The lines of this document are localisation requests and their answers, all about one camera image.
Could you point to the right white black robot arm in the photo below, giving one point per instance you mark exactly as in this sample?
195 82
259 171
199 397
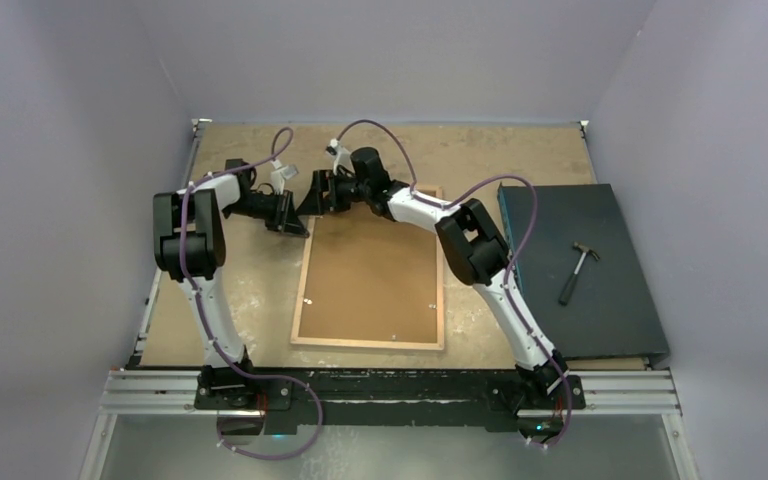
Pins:
473 246

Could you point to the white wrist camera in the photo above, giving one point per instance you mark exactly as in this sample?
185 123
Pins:
339 155
281 174

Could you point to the small hammer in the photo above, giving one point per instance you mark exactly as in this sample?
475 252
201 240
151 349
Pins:
585 253

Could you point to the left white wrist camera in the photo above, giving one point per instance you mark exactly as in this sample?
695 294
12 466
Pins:
281 174

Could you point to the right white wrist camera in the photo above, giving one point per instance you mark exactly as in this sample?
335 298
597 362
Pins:
339 155

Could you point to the aluminium frame rails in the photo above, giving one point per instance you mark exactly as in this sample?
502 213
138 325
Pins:
634 429

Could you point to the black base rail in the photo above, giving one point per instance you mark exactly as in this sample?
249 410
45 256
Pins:
285 398

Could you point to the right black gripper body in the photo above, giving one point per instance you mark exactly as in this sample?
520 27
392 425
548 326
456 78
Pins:
347 190

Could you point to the wooden picture frame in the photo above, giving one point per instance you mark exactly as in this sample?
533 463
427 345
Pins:
440 298

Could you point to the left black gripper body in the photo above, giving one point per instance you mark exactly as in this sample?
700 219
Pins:
266 208

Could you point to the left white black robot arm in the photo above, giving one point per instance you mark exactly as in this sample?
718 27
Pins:
189 245

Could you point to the dark blue book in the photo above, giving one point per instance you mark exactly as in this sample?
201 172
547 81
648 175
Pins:
612 313

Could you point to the brown backing board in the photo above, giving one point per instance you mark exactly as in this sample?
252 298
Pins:
371 278

